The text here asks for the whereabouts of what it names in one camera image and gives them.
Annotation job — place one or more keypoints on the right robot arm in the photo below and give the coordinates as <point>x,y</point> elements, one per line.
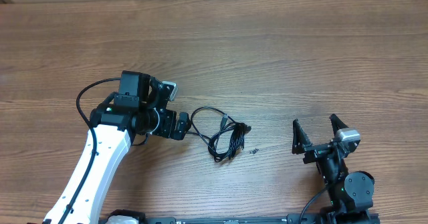
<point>350,193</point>

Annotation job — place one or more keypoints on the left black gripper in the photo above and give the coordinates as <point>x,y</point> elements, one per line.
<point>168,130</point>

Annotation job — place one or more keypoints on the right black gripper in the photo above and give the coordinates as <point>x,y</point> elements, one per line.
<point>319,150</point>

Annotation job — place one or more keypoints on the small black debris piece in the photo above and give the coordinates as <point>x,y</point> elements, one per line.
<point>254,151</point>

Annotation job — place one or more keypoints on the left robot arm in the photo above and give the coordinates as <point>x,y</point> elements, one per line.
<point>139,107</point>

